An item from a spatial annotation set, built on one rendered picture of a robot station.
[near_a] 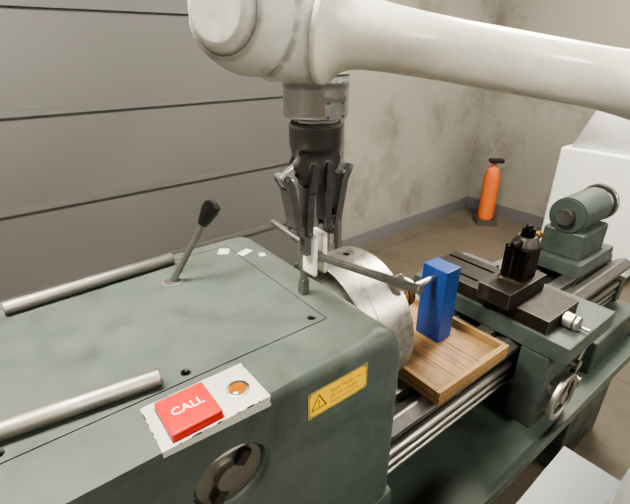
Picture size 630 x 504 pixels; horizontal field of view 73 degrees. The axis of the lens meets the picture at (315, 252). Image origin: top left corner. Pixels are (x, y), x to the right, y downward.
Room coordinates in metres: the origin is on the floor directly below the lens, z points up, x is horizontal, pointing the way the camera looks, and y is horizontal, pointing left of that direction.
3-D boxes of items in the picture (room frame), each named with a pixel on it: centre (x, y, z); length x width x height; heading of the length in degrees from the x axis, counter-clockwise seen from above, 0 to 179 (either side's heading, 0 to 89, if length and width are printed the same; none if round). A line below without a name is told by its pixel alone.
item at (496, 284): (1.12, -0.59, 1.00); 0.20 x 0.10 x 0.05; 127
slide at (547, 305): (1.19, -0.58, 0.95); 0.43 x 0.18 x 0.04; 37
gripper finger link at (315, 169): (0.60, 0.01, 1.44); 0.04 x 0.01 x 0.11; 37
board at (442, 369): (1.00, -0.30, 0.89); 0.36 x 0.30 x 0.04; 37
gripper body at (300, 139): (0.61, 0.00, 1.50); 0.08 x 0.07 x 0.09; 127
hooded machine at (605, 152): (3.23, -2.30, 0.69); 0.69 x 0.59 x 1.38; 39
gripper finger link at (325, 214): (0.62, -0.01, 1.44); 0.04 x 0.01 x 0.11; 37
